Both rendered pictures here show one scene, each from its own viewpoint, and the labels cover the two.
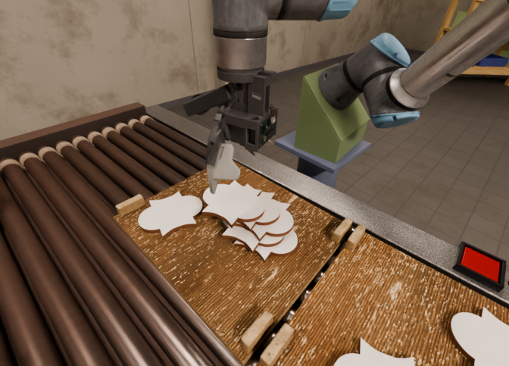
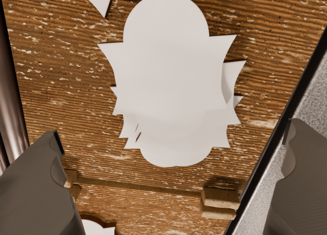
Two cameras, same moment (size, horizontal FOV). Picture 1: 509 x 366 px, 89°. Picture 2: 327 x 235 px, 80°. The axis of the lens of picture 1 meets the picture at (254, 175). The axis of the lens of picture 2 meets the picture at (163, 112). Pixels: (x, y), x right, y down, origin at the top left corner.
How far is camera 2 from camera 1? 0.49 m
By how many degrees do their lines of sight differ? 72
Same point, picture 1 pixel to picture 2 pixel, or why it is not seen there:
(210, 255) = (82, 81)
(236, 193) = (190, 72)
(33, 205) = not seen: outside the picture
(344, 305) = (135, 210)
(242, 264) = (104, 124)
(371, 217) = not seen: hidden behind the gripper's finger
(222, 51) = not seen: outside the picture
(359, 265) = (185, 211)
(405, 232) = (262, 223)
